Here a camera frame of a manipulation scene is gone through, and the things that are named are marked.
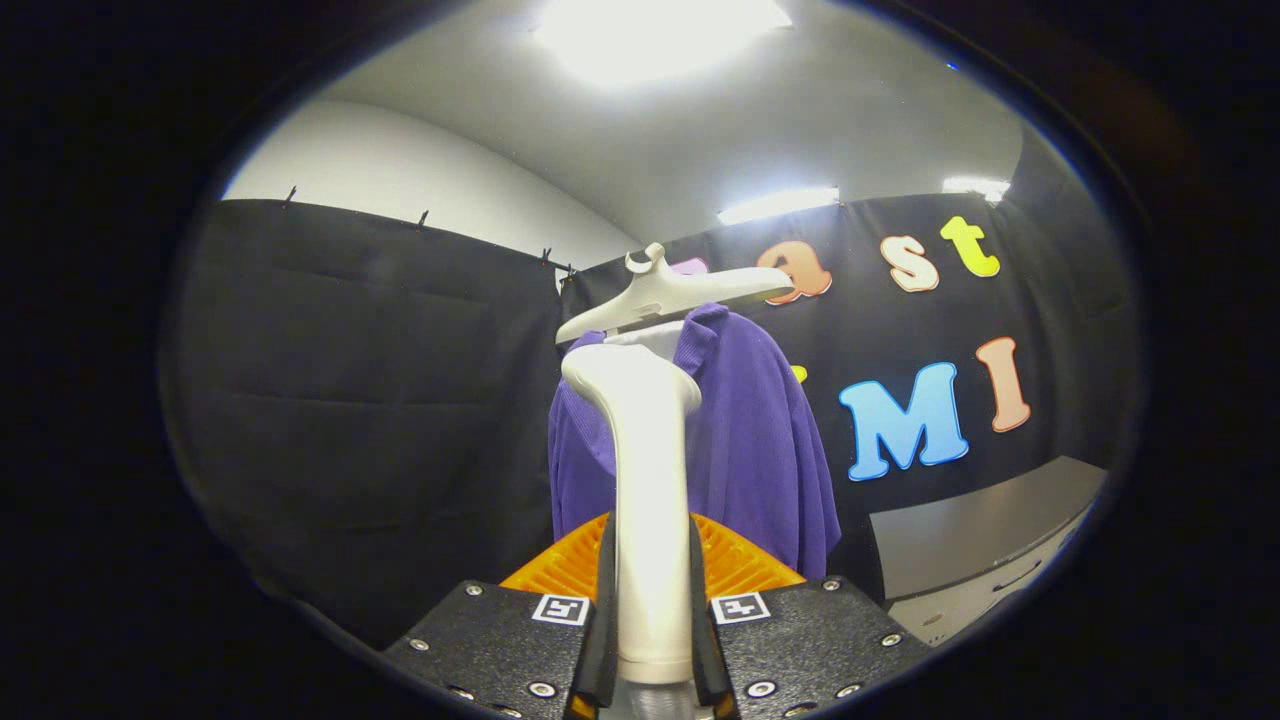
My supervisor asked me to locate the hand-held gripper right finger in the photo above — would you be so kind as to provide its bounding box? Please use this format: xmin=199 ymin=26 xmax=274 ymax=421
xmin=688 ymin=512 xmax=936 ymax=720

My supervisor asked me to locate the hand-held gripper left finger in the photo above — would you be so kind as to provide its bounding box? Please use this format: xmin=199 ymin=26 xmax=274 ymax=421
xmin=380 ymin=512 xmax=619 ymax=720

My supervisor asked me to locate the grey garment steamer hose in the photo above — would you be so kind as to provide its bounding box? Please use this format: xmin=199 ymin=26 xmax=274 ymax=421
xmin=620 ymin=682 xmax=693 ymax=720

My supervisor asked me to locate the white garment steamer head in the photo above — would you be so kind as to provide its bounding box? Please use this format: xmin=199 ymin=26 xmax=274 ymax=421
xmin=561 ymin=343 xmax=703 ymax=686

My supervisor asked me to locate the purple jacket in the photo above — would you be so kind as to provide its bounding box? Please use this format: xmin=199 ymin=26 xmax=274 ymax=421
xmin=548 ymin=303 xmax=843 ymax=581

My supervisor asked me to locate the white clothes hanger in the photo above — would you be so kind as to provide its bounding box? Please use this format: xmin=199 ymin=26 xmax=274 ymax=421
xmin=555 ymin=243 xmax=795 ymax=346

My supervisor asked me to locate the grey cabinet with dark top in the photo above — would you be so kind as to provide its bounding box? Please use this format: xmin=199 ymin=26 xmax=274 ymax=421
xmin=868 ymin=456 xmax=1109 ymax=646

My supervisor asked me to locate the plain black side curtain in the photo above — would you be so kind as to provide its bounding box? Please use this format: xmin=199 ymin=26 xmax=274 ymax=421
xmin=1010 ymin=130 xmax=1143 ymax=471
xmin=160 ymin=198 xmax=576 ymax=646

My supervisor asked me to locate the black backdrop cloth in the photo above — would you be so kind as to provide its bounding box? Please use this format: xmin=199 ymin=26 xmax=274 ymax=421
xmin=560 ymin=193 xmax=1101 ymax=601

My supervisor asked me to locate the white padded ironing form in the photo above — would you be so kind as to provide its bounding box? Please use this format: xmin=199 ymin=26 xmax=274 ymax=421
xmin=605 ymin=320 xmax=686 ymax=366

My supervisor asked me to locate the ceiling strip light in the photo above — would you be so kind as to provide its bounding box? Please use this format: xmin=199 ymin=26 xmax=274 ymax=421
xmin=717 ymin=187 xmax=841 ymax=226

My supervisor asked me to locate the small ceiling corner light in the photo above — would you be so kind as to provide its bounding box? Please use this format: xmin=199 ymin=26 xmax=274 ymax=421
xmin=942 ymin=177 xmax=1011 ymax=204

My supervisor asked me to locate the large ceiling light panel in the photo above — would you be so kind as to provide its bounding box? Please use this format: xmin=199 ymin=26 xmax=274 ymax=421
xmin=535 ymin=0 xmax=793 ymax=86

